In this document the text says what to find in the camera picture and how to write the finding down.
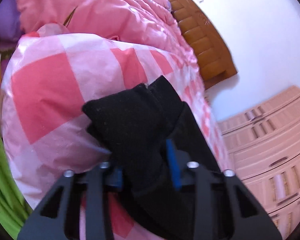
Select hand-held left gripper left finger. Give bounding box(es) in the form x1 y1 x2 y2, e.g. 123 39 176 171
17 162 123 240

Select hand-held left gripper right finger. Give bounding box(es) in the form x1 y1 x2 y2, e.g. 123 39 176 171
165 138 283 240

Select black pants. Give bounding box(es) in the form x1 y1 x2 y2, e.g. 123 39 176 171
82 75 237 240

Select light wooden wardrobe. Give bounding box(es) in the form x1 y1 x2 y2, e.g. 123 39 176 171
218 85 300 238

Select pink checkered bed sheet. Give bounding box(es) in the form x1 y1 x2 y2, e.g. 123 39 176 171
1 26 230 240

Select green cloth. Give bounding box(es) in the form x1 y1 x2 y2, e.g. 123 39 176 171
0 55 34 234

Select wooden bed headboard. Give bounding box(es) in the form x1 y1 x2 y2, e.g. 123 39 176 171
156 0 238 90

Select pink quilt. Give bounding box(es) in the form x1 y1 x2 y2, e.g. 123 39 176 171
15 0 198 65

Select purple pillow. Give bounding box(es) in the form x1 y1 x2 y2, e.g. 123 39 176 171
0 0 24 42

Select brown wardrobe handle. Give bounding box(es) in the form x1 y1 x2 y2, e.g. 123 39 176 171
269 156 289 167

